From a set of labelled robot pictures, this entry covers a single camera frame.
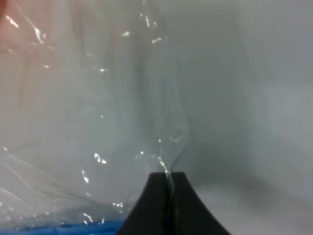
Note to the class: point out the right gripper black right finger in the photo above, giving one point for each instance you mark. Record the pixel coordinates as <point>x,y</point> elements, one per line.
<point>191,216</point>

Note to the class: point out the clear zip bag blue seal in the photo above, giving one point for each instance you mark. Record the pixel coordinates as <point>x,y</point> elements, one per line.
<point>89,107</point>

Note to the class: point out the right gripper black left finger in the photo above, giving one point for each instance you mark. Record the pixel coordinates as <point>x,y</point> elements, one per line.
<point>148,217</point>

